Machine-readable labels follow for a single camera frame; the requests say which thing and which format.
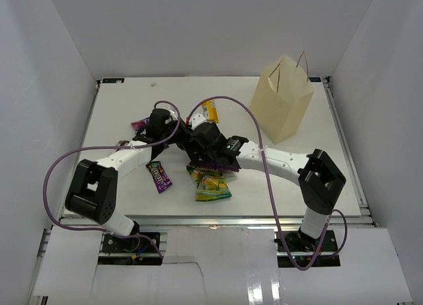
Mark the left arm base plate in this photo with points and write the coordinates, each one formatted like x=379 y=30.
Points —
x=111 y=244

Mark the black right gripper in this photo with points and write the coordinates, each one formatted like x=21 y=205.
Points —
x=197 y=147

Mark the brown purple M&M's packet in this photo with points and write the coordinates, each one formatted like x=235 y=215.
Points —
x=160 y=178

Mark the dark blue snack bag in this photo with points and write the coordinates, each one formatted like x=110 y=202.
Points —
x=213 y=167

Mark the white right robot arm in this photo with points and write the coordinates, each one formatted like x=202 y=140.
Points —
x=319 y=178

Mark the yellow snack bar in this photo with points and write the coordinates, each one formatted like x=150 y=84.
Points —
x=210 y=111

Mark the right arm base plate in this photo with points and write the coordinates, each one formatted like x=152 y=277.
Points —
x=296 y=243

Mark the brown white snack packet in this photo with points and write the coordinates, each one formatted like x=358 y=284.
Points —
x=123 y=143

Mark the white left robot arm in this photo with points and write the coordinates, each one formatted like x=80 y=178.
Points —
x=93 y=190

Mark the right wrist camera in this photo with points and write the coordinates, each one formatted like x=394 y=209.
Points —
x=195 y=120

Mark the purple Fox's berries bag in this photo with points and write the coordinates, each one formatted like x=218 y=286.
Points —
x=140 y=124

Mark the green yellow Fox's candy bag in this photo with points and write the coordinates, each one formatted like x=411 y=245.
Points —
x=210 y=185

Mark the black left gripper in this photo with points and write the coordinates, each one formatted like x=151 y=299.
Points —
x=186 y=131

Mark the beige paper bag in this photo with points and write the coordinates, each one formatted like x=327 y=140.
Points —
x=282 y=96

